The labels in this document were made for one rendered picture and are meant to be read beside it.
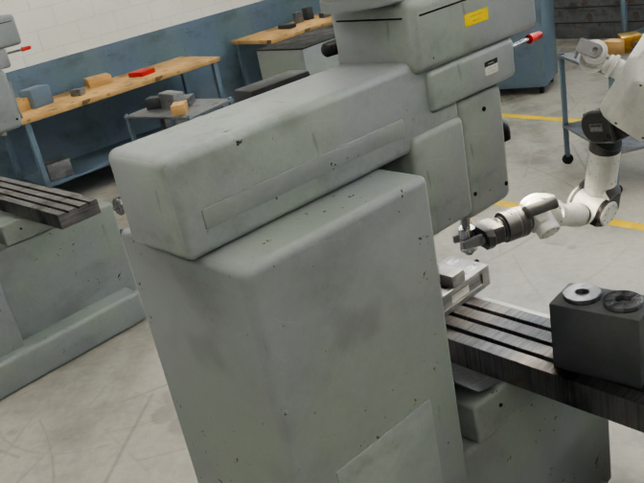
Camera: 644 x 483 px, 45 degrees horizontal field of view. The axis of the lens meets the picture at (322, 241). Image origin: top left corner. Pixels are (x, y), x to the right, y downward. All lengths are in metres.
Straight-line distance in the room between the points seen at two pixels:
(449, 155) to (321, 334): 0.59
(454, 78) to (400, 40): 0.18
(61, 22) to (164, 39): 1.17
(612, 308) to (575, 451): 0.83
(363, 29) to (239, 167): 0.53
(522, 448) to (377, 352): 0.85
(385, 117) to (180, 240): 0.55
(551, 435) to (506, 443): 0.24
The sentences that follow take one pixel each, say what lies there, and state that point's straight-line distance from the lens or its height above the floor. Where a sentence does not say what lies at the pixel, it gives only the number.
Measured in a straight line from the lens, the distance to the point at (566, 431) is 2.58.
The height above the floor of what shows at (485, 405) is 0.84.
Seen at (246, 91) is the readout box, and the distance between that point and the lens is 1.99.
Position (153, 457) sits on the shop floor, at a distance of 3.72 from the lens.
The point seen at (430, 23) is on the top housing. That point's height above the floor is 1.83.
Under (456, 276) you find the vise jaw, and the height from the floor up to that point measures 1.04.
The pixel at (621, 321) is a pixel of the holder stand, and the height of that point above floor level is 1.12.
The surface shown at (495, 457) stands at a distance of 2.28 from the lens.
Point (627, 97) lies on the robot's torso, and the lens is 2.12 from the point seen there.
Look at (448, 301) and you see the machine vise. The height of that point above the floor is 0.98.
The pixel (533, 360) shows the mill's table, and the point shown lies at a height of 0.94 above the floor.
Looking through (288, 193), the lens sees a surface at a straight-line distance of 1.55.
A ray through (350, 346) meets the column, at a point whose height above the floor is 1.30.
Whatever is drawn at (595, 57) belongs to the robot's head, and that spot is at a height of 1.64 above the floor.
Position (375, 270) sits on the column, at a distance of 1.58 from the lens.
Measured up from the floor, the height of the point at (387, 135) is 1.63.
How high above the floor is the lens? 2.11
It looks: 23 degrees down
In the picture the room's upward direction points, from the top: 11 degrees counter-clockwise
